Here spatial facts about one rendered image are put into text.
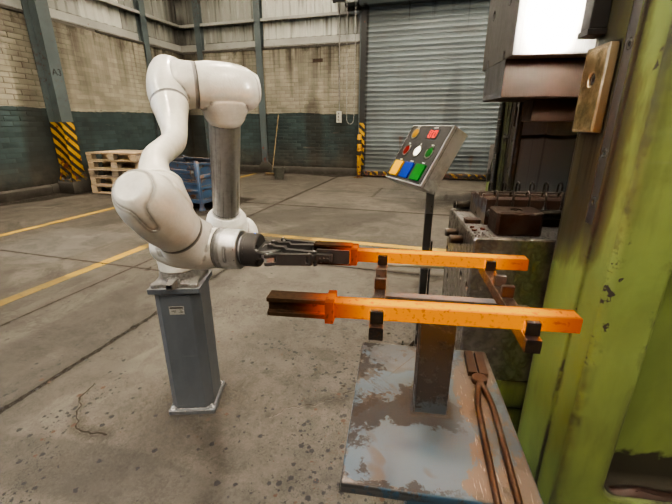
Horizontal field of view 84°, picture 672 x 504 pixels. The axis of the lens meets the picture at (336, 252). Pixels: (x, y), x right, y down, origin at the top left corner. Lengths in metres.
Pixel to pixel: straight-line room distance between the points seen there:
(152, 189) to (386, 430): 0.59
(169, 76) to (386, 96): 8.24
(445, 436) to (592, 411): 0.42
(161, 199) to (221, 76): 0.60
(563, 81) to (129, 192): 1.07
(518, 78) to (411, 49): 8.16
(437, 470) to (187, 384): 1.29
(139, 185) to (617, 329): 0.96
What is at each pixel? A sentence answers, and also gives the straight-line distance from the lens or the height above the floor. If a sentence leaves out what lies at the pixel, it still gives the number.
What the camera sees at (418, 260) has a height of 0.94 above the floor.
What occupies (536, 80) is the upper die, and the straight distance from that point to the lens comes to 1.21.
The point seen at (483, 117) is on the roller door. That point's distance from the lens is 9.15.
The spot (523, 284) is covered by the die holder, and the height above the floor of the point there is 0.79.
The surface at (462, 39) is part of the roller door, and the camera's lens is 9.29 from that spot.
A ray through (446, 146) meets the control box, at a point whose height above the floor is 1.12.
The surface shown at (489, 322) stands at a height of 0.94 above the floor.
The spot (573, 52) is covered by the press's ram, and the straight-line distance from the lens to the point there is 1.19.
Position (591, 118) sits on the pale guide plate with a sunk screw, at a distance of 0.99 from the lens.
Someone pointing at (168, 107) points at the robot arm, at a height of 1.24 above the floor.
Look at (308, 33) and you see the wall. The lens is 10.16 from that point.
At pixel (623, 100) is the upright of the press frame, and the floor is 1.24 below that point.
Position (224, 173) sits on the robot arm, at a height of 1.04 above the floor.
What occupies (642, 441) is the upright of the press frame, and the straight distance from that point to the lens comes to 1.25.
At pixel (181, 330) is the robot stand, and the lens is 1.66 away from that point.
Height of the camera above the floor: 1.20
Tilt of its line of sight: 19 degrees down
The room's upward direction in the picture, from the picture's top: straight up
